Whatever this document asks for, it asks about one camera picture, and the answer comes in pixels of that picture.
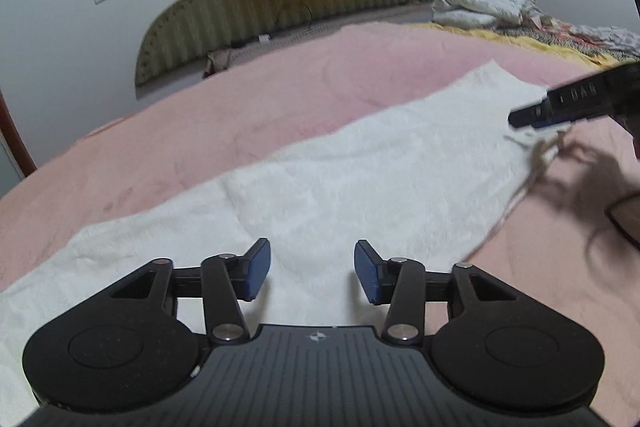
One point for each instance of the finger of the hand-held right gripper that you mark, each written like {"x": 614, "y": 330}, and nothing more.
{"x": 532, "y": 113}

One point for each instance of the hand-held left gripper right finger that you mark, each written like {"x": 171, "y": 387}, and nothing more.
{"x": 366, "y": 272}

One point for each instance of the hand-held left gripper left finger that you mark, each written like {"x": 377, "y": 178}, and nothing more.
{"x": 256, "y": 271}

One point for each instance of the white textured pants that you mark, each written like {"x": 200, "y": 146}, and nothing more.
{"x": 325, "y": 187}

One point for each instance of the pile of folded bedding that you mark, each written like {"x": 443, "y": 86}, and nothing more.
{"x": 550, "y": 38}

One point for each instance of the folded white quilt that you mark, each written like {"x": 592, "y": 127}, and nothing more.
{"x": 480, "y": 7}

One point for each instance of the pink floral blanket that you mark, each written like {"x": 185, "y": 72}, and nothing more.
{"x": 250, "y": 107}

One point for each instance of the brown crumpled cloth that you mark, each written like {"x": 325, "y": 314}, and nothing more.
{"x": 217, "y": 61}

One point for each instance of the white charger plug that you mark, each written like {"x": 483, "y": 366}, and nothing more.
{"x": 263, "y": 38}

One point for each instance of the wardrobe with brown trim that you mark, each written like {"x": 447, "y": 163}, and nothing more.
{"x": 12, "y": 142}

